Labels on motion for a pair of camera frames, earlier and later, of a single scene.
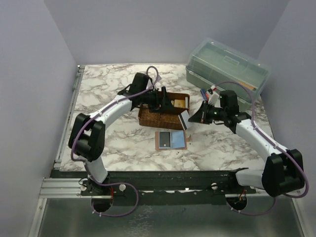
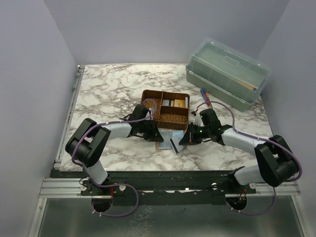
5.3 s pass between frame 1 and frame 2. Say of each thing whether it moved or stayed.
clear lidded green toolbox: stayed
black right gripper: moved
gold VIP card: stayed
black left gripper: moved
